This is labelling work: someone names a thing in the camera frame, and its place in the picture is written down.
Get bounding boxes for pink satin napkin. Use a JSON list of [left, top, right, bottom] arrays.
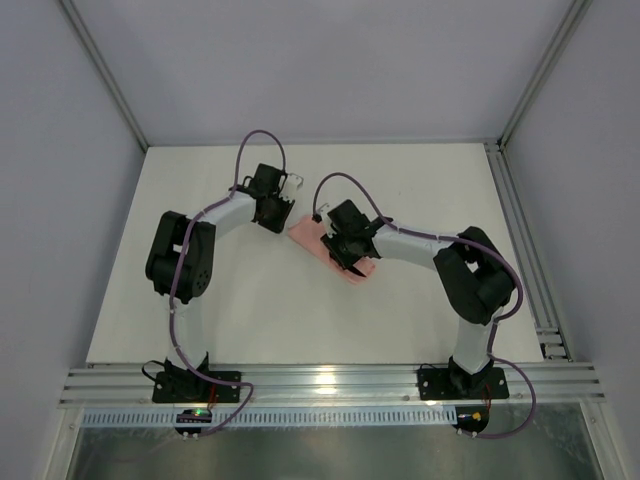
[[287, 215, 376, 285]]

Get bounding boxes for black knife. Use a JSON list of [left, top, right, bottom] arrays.
[[347, 266, 367, 278]]

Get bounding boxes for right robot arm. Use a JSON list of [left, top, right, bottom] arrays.
[[312, 200, 520, 396]]

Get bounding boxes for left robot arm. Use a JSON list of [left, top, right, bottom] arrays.
[[145, 164, 303, 383]]

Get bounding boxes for right controller board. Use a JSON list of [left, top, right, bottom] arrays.
[[453, 406, 490, 436]]

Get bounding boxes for controller board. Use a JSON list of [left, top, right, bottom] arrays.
[[174, 408, 212, 437], [453, 406, 490, 436]]

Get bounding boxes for left controller board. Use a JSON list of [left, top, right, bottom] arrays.
[[174, 408, 212, 437]]

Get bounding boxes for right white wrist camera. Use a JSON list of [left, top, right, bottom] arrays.
[[312, 203, 335, 237]]

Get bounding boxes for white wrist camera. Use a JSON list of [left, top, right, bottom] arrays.
[[312, 203, 335, 237], [280, 173, 304, 201]]

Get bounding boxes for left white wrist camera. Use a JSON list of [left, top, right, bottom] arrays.
[[280, 173, 304, 201]]

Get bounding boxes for aluminium front rail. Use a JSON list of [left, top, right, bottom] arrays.
[[59, 362, 605, 408]]

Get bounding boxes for aluminium rail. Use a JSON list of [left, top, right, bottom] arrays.
[[59, 362, 605, 408], [484, 143, 573, 362]]

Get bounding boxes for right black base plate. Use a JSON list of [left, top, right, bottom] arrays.
[[416, 359, 510, 400]]

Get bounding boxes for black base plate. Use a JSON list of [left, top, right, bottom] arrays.
[[145, 357, 241, 404], [416, 359, 510, 400]]

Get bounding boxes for grey slotted cable duct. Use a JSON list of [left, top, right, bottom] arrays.
[[81, 405, 456, 428]]

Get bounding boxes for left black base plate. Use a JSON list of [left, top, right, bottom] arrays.
[[145, 357, 241, 404]]

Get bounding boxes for left corner frame post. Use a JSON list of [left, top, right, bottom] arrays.
[[56, 0, 150, 153]]

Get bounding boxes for corner frame post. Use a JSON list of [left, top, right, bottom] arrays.
[[497, 0, 593, 150], [56, 0, 150, 153]]

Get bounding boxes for right side aluminium rail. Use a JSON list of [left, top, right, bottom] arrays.
[[484, 143, 573, 362]]

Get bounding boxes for right corner frame post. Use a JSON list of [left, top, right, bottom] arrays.
[[497, 0, 593, 150]]

